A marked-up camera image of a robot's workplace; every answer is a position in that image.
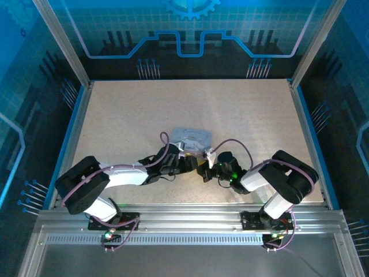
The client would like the aluminium side rail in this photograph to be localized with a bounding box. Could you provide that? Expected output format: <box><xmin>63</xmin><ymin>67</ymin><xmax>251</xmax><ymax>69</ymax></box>
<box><xmin>287</xmin><ymin>78</ymin><xmax>335</xmax><ymax>210</ymax></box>
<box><xmin>47</xmin><ymin>80</ymin><xmax>95</xmax><ymax>210</ymax></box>

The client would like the lilac cartoon dog tin box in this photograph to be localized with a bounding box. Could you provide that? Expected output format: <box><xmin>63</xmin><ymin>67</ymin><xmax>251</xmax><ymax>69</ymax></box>
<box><xmin>168</xmin><ymin>126</ymin><xmax>214</xmax><ymax>159</ymax></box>

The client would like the grey metal tray panel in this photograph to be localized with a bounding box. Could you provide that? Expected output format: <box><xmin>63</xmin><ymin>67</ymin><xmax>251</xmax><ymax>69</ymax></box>
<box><xmin>17</xmin><ymin>224</ymin><xmax>366</xmax><ymax>277</ymax></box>

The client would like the aluminium corner post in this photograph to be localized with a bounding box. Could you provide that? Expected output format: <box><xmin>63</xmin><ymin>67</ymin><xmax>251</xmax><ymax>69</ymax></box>
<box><xmin>32</xmin><ymin>0</ymin><xmax>93</xmax><ymax>88</ymax></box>
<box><xmin>289</xmin><ymin>0</ymin><xmax>347</xmax><ymax>89</ymax></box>

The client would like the slotted grey cable duct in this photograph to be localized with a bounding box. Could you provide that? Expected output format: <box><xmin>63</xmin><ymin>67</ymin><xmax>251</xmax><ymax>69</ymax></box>
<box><xmin>46</xmin><ymin>234</ymin><xmax>265</xmax><ymax>246</ymax></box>

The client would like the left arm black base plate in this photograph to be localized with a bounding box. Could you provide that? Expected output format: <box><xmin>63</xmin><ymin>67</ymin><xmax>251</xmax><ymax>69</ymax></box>
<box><xmin>88</xmin><ymin>212</ymin><xmax>141</xmax><ymax>231</ymax></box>

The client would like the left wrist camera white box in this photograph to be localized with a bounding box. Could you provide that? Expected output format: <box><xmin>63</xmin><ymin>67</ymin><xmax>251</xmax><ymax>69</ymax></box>
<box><xmin>172</xmin><ymin>141</ymin><xmax>187</xmax><ymax>159</ymax></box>

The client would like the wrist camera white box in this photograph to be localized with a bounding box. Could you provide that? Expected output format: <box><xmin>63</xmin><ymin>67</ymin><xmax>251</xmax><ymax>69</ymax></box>
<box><xmin>172</xmin><ymin>141</ymin><xmax>187</xmax><ymax>159</ymax></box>
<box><xmin>202</xmin><ymin>147</ymin><xmax>217</xmax><ymax>169</ymax></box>

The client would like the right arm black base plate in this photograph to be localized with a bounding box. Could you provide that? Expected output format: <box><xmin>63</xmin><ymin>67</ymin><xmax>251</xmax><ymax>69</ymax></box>
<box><xmin>239</xmin><ymin>209</ymin><xmax>295</xmax><ymax>231</ymax></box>

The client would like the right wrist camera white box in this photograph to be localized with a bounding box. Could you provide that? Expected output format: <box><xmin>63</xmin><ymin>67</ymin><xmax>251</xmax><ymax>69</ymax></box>
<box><xmin>202</xmin><ymin>147</ymin><xmax>217</xmax><ymax>169</ymax></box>

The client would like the aluminium cross rail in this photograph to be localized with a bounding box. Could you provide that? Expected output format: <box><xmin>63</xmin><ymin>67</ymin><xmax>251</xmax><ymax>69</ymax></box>
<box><xmin>36</xmin><ymin>203</ymin><xmax>348</xmax><ymax>235</ymax></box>

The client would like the small status LED board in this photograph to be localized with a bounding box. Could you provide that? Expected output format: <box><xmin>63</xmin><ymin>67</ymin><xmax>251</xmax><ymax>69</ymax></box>
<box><xmin>262</xmin><ymin>230</ymin><xmax>285</xmax><ymax>246</ymax></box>
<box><xmin>100</xmin><ymin>227</ymin><xmax>122</xmax><ymax>245</ymax></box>

